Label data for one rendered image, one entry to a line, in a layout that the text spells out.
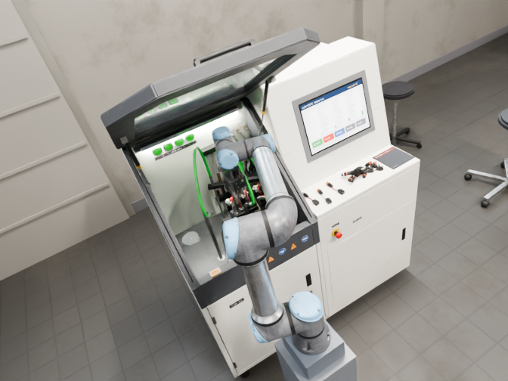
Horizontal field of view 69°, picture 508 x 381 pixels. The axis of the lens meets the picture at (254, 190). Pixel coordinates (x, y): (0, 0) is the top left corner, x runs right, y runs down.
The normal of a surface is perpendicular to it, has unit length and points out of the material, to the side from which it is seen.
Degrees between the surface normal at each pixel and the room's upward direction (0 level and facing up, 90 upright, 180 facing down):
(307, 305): 7
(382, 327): 0
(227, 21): 90
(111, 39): 90
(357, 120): 76
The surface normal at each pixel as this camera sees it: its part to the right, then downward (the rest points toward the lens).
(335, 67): 0.41, 0.28
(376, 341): -0.19, -0.76
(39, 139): 0.49, 0.47
